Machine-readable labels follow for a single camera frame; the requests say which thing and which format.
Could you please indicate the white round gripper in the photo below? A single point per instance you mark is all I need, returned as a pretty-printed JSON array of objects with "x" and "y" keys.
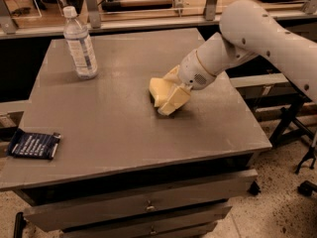
[{"x": 192, "y": 71}]

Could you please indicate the yellow sponge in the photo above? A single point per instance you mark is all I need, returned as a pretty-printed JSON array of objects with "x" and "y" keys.
[{"x": 159, "y": 89}]

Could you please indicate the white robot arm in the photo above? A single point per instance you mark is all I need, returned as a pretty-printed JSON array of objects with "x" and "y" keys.
[{"x": 247, "y": 30}]

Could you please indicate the clear plastic water bottle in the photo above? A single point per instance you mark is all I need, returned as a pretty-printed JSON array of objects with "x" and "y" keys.
[{"x": 79, "y": 44}]

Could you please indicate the grey drawer cabinet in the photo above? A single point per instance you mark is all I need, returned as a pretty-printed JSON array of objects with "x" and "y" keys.
[{"x": 112, "y": 138}]

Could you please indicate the upper grey drawer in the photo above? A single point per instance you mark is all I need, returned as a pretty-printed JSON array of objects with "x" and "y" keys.
[{"x": 133, "y": 202}]

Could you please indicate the grey drawer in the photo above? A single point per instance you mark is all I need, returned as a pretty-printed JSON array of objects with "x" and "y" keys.
[
  {"x": 183, "y": 223},
  {"x": 133, "y": 202}
]

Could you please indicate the black office chair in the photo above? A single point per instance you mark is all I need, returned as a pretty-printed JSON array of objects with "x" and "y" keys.
[{"x": 290, "y": 127}]

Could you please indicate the lower grey drawer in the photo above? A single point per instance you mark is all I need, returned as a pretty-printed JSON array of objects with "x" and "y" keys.
[{"x": 183, "y": 223}]

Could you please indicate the blue snack packet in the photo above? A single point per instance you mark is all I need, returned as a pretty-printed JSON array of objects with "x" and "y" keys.
[{"x": 33, "y": 145}]

